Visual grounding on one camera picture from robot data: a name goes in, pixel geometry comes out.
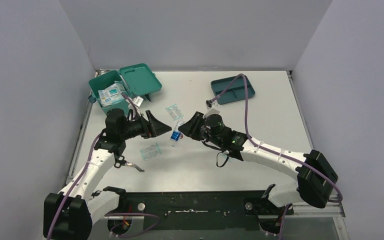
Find blue white bandage roll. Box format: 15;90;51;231
170;119;184;147

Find teal medical gauze packet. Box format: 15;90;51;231
106;82;125;101

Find bandage strip pack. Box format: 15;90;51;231
221;153;234;163
165;104;184;121
140;142;162;161

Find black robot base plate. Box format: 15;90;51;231
107;190;294;236

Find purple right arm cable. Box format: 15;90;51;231
205;73;344;240

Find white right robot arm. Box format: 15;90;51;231
178;112;338;215

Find dark teal divided tray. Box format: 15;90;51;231
210;76;256;105

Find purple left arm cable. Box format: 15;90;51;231
46;92;161;240

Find black handled bandage scissors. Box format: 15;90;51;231
113;156;145;173

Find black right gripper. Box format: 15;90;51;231
180;111;224;147

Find teal medicine kit box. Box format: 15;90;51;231
88;63;162;114

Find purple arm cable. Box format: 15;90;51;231
46;92;161;240
205;73;344;240

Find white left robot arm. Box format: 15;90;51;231
43;108;172;240

